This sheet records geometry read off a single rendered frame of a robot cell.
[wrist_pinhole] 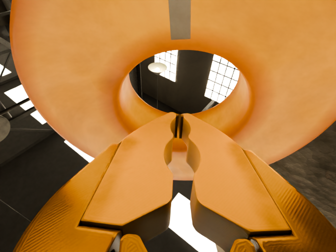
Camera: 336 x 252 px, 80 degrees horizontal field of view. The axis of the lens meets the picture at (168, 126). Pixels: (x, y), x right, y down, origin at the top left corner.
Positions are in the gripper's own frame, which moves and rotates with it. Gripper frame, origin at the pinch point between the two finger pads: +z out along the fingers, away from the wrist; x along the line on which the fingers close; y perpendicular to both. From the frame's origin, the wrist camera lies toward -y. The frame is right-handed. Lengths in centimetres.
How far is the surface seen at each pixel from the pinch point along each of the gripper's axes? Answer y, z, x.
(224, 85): 247, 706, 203
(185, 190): 561, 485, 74
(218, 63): 167, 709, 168
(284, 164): 24.2, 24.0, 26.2
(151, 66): 174, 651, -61
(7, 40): 158, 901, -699
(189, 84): 285, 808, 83
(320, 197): 29.6, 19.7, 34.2
